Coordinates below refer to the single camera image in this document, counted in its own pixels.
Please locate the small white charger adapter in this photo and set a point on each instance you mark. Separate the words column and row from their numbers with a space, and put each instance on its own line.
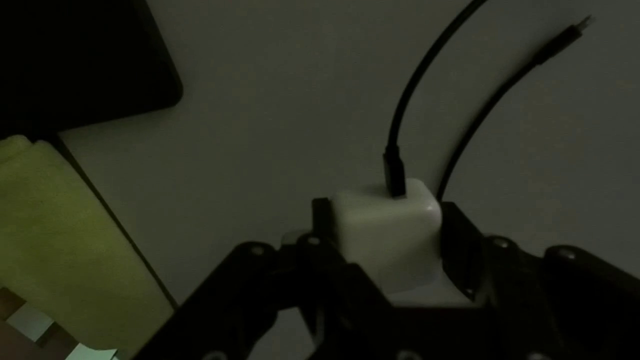
column 391, row 227

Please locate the flat black pad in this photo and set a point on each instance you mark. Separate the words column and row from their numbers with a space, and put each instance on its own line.
column 80, row 61

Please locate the wooden slatted chair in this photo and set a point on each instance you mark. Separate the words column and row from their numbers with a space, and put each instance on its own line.
column 33, row 331

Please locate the yellow folded cloth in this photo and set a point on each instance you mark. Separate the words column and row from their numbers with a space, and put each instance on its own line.
column 60, row 246

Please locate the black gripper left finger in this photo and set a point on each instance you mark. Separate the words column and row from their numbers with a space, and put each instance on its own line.
column 301, row 280

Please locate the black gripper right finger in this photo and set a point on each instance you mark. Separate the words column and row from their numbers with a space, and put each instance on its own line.
column 507, row 280

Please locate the large white board mat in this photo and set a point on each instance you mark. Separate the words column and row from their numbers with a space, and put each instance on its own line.
column 301, row 100

